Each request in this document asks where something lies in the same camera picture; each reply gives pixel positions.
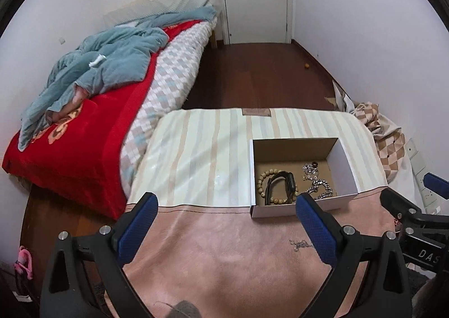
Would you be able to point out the pink slipper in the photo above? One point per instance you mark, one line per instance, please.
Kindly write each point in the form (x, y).
(23, 265)

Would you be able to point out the black smart band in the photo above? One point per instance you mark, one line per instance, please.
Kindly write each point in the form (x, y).
(280, 189)

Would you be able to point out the white tube on quilt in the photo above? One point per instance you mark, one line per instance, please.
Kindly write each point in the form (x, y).
(97, 61)

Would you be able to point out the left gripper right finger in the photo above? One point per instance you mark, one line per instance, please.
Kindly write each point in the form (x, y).
(384, 290)

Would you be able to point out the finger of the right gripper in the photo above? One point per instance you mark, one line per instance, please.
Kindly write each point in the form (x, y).
(437, 185)
(404, 211)

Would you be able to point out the beige checkered cloth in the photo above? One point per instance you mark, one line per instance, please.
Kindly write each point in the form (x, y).
(388, 137)

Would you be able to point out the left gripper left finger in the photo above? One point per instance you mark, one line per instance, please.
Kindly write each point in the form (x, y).
(67, 289)

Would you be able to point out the white cardboard box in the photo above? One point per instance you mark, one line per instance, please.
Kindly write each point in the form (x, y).
(331, 183)

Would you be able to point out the striped and pink tablecloth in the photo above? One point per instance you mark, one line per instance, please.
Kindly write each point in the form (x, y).
(204, 250)

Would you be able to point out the checkered mattress sheet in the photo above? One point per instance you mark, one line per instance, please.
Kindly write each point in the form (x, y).
(177, 67)

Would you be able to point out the white power strip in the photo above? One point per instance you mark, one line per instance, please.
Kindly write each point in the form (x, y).
(428, 198)

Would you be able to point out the blue-grey quilt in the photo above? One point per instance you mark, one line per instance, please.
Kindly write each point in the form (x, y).
(128, 50)

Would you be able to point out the red blanket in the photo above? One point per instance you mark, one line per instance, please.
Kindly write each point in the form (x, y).
(78, 156)

